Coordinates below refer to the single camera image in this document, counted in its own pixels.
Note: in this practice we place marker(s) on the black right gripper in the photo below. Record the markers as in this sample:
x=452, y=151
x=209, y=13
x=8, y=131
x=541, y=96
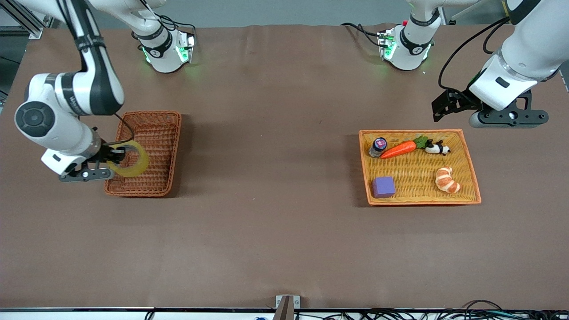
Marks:
x=106, y=153

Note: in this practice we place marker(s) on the yellow banana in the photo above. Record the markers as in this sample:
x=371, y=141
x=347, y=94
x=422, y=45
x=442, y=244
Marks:
x=140, y=166

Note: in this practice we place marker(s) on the brown woven rectangular basket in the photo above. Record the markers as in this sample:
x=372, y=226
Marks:
x=155, y=133

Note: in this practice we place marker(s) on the yellow woven tray orange rim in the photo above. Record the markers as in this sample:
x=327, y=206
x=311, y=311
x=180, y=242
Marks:
x=413, y=173

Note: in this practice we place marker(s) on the small dark-capped bottle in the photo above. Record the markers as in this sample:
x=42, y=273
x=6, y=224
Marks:
x=378, y=146

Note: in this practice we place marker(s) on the orange toy carrot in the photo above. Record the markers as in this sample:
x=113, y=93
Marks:
x=398, y=150

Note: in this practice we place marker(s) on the purple foam cube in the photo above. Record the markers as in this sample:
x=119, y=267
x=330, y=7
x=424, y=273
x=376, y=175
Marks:
x=383, y=187

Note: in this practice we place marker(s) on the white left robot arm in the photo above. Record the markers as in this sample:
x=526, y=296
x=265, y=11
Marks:
x=529, y=49

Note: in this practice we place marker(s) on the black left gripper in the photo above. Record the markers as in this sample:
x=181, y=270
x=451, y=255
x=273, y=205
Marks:
x=465, y=101

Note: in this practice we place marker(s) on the table cover sheet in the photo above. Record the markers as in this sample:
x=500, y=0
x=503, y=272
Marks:
x=266, y=178

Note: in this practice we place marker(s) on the toy croissant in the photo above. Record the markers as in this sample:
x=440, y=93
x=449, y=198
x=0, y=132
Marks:
x=446, y=181

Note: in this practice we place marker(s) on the black white panda toy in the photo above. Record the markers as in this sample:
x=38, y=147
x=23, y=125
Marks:
x=435, y=148

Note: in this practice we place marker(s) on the aluminium frame profile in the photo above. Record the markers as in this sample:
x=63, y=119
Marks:
x=26, y=24

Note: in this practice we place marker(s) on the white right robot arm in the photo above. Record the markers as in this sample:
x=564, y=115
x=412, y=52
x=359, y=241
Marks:
x=71, y=95

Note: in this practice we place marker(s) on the metal table edge bracket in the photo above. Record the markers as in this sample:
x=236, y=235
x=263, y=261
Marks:
x=284, y=309

